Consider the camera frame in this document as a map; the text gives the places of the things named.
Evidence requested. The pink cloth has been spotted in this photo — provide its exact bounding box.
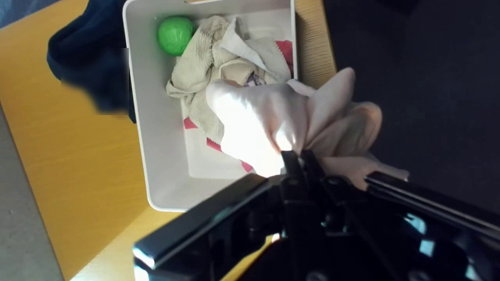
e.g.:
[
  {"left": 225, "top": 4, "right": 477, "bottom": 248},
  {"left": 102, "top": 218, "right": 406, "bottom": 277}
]
[{"left": 181, "top": 39, "right": 297, "bottom": 174}]

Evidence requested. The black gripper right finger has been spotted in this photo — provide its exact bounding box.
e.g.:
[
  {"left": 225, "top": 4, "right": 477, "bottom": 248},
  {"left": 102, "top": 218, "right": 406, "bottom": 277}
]
[{"left": 300, "top": 149, "right": 500, "bottom": 242}]

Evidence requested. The dark navy cloth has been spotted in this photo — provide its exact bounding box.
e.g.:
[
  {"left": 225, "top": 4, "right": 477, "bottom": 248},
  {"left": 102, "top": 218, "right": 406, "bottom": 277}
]
[{"left": 46, "top": 0, "right": 138, "bottom": 124}]

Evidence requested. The green ball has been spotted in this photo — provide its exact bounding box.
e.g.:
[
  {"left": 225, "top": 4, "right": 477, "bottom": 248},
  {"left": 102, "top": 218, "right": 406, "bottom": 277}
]
[{"left": 156, "top": 14, "right": 199, "bottom": 57}]

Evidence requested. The off-white terry towel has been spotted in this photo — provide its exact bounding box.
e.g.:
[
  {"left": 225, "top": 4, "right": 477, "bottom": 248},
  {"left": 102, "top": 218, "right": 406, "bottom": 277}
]
[{"left": 166, "top": 12, "right": 294, "bottom": 145}]

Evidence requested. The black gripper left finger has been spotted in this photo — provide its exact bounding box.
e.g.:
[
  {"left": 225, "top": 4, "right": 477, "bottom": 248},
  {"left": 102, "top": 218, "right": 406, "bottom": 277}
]
[{"left": 131, "top": 149, "right": 303, "bottom": 281}]

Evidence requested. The peach cloth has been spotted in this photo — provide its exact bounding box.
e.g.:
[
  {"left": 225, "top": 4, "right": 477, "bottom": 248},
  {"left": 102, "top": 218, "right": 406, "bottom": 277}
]
[{"left": 205, "top": 65, "right": 411, "bottom": 192}]

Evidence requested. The white plastic basket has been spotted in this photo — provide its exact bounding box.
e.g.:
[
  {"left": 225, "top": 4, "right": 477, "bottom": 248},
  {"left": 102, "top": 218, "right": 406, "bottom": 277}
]
[{"left": 121, "top": 0, "right": 299, "bottom": 212}]

